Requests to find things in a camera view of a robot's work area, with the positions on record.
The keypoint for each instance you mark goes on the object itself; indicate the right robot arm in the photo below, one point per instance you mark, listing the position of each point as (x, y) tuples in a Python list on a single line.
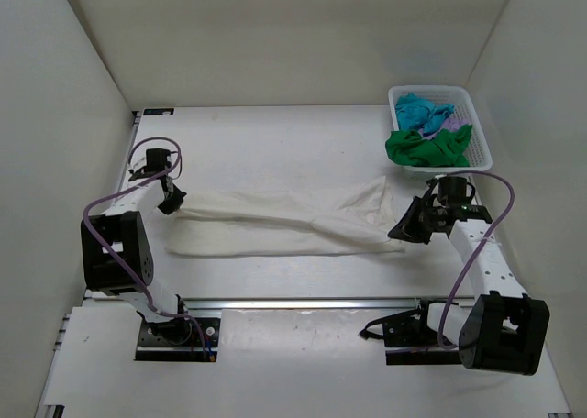
[(489, 318)]

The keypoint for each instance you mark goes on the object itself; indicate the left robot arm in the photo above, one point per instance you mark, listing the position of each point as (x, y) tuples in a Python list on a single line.
[(117, 259)]

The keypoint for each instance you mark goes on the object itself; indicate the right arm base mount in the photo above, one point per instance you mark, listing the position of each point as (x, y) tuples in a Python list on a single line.
[(407, 338)]

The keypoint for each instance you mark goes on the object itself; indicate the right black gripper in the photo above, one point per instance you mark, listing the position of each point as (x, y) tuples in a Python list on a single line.
[(406, 230)]

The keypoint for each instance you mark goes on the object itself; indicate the teal t shirt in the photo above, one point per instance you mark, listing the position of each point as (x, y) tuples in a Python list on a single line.
[(414, 113)]

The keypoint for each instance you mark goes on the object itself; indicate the aluminium table rail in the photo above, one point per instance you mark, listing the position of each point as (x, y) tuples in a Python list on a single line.
[(302, 304)]

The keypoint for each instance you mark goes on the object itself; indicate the black label sticker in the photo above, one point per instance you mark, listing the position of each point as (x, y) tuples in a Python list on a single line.
[(158, 111)]

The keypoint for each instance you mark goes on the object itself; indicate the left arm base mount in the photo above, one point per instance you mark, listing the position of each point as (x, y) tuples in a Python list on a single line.
[(179, 341)]

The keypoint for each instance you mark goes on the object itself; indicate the white plastic basket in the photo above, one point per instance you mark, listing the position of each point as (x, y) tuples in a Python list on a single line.
[(477, 153)]

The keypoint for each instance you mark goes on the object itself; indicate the white t shirt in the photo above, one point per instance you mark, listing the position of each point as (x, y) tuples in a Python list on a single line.
[(342, 221)]

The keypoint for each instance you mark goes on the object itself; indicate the green t shirt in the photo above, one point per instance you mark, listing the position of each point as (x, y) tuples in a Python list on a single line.
[(446, 149)]

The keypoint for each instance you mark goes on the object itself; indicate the lilac t shirt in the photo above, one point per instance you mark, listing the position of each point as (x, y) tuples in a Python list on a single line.
[(451, 124)]

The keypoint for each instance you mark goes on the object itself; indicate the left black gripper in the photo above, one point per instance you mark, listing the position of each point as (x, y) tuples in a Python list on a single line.
[(176, 202)]

